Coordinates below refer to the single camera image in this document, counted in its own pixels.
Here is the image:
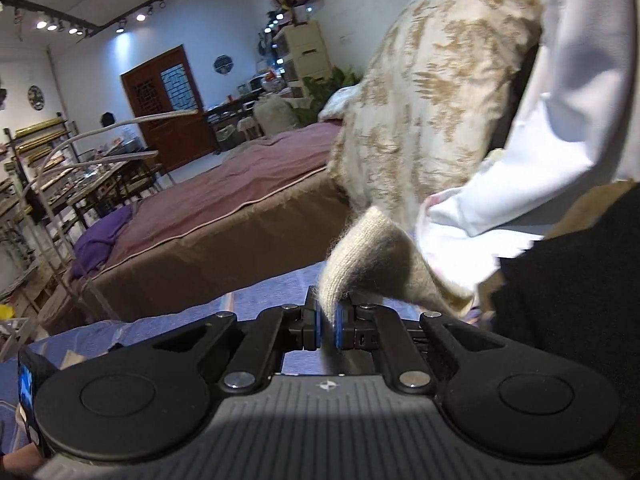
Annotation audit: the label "bed with mauve sheet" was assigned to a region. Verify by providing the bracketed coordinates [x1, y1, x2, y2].
[39, 120, 362, 337]

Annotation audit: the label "blue patterned blanket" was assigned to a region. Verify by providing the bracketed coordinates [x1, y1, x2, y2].
[0, 259, 501, 461]

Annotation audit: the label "white metal clothes rack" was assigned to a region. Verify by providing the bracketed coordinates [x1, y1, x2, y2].
[30, 109, 202, 321]

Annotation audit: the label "pale stuffed sack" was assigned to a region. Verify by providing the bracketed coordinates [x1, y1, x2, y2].
[252, 95, 302, 137]

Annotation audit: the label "beige drawer cabinet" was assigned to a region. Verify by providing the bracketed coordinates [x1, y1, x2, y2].
[284, 20, 334, 100]

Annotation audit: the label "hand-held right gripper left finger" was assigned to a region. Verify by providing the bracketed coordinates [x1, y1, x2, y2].
[152, 286, 324, 393]

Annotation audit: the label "purple cloth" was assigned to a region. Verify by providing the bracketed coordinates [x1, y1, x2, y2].
[70, 205, 135, 281]

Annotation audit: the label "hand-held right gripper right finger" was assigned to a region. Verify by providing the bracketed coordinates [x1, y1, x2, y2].
[335, 296, 505, 394]

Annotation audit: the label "person's left forearm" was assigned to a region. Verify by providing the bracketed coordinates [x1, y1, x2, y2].
[0, 446, 49, 480]

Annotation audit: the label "brown wooden door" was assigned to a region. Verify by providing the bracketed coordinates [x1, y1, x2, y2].
[120, 44, 222, 174]

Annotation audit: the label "green potted plant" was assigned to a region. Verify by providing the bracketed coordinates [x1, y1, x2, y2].
[301, 66, 362, 113]

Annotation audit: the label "cream fuzzy knit garment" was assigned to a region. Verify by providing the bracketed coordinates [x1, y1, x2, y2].
[319, 204, 476, 377]

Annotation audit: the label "metal storage shelf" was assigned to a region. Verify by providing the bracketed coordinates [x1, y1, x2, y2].
[0, 115, 81, 311]

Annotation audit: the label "black cloth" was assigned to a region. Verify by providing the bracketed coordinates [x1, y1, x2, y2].
[487, 180, 640, 480]

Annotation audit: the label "ceiling track lights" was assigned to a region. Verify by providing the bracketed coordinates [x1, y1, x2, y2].
[0, 0, 187, 41]

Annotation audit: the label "floral cream pillow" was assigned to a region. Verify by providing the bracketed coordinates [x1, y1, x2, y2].
[326, 0, 547, 241]

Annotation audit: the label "white long-sleeve garment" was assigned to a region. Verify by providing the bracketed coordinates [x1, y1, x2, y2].
[415, 0, 640, 283]

